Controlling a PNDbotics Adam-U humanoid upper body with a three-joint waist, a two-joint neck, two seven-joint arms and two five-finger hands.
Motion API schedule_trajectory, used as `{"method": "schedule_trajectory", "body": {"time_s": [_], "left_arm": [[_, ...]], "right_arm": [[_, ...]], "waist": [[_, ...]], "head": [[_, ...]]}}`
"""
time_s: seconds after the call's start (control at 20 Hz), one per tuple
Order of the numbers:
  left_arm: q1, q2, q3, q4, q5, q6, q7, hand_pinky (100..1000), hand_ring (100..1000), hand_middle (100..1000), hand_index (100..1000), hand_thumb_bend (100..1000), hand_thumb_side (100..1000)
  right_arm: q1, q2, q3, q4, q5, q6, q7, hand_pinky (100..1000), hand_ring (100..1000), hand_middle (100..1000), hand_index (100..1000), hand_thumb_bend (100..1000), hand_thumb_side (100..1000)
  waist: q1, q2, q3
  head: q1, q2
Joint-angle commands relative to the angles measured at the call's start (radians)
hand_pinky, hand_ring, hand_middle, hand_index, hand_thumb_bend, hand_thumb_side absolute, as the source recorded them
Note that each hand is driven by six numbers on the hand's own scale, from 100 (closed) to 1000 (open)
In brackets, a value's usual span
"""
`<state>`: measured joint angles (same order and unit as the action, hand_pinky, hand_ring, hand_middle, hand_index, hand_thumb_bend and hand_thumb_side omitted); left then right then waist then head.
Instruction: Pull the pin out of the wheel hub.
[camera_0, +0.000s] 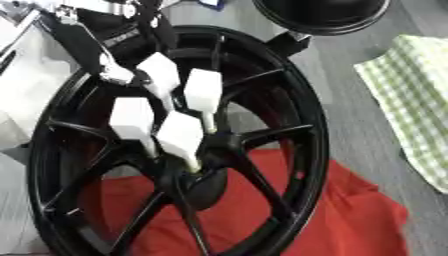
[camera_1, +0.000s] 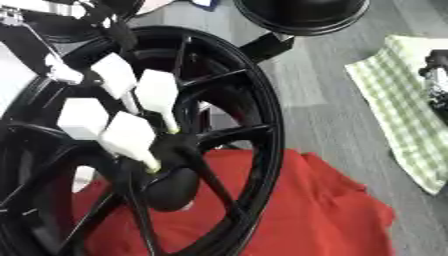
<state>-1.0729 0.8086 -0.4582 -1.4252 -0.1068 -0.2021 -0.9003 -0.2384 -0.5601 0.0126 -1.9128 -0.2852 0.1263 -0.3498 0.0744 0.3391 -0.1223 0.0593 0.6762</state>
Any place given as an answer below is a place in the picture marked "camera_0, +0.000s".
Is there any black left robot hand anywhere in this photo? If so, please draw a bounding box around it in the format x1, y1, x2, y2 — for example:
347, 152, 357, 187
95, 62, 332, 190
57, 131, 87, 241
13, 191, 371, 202
40, 0, 181, 88

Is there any black spoked wheel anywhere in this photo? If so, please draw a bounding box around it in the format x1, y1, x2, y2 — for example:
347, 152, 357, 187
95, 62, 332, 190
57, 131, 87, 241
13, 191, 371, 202
24, 24, 333, 256

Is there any black round rim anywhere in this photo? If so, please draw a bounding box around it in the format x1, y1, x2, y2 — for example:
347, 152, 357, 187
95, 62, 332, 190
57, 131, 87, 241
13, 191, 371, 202
250, 0, 392, 36

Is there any black bracket with silver top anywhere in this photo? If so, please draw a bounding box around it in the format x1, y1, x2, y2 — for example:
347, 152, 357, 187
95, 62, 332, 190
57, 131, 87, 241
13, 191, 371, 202
266, 30, 314, 58

